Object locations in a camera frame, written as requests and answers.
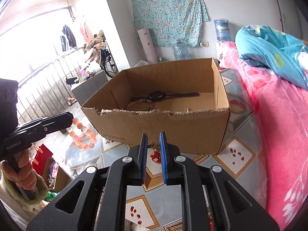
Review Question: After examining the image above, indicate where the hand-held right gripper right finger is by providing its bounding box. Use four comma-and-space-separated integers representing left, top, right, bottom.
159, 131, 281, 231

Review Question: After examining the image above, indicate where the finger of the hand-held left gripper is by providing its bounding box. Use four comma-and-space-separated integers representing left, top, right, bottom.
36, 112, 74, 126
18, 117, 74, 140

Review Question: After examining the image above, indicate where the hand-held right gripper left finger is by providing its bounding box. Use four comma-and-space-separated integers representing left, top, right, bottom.
26, 133, 148, 231

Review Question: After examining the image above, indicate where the pink bead bracelet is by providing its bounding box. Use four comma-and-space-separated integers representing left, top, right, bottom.
68, 117, 97, 150

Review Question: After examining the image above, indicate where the torn brown cardboard box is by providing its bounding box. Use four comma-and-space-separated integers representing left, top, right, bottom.
80, 58, 231, 155

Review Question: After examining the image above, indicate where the multicolour glass bead bracelet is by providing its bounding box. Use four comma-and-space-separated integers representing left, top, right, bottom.
126, 97, 156, 111

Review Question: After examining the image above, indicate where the pink strap digital watch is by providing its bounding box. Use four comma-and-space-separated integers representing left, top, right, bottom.
131, 90, 200, 103

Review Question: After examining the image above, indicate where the person's left forearm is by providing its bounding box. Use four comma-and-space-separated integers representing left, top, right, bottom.
0, 171, 49, 213

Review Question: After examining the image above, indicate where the person's left hand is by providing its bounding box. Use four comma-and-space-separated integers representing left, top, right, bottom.
0, 147, 37, 193

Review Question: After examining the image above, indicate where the red gift bag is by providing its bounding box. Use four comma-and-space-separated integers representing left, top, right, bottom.
32, 144, 53, 177

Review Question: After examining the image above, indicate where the metal railing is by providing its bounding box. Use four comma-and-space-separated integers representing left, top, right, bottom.
17, 43, 89, 126

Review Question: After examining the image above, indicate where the grey cabinet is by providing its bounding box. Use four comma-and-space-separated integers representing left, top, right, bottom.
72, 72, 110, 109

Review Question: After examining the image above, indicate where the brown paper bag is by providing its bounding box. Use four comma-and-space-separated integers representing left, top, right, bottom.
42, 157, 73, 192

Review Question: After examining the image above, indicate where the wheelchair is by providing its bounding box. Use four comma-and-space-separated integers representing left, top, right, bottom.
97, 35, 119, 78

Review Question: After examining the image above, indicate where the fruit printed tablecloth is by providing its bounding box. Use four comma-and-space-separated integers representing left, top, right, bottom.
65, 65, 267, 231

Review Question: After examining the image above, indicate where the pile of beige clothes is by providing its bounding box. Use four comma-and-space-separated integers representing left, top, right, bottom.
84, 30, 107, 64

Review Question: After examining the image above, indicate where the dark hanging jacket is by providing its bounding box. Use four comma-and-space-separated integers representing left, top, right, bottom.
60, 24, 77, 52

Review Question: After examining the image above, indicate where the pink hanging garment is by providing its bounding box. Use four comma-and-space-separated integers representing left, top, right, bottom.
79, 22, 93, 45

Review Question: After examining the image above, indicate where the empty clear water bottle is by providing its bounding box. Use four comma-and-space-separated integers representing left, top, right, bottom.
172, 41, 190, 60

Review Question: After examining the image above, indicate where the white paper roll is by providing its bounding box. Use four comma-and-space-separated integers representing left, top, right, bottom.
137, 28, 157, 63

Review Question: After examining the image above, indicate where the white water dispenser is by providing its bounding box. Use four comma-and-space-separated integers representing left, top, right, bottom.
215, 41, 225, 60

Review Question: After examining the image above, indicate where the pink fleece blanket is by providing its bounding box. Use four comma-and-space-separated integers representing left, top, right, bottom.
220, 41, 308, 231

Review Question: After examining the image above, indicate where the blue water jug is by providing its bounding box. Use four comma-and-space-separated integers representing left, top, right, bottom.
214, 18, 232, 42

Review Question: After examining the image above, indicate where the blue printed quilt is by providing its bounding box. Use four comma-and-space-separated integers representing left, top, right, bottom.
234, 25, 308, 91

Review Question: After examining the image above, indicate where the white wardrobe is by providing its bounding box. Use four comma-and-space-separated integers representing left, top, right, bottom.
269, 0, 301, 36

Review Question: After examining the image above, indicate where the teal floral wall cloth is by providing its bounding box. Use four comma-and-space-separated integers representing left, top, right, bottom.
131, 0, 209, 47

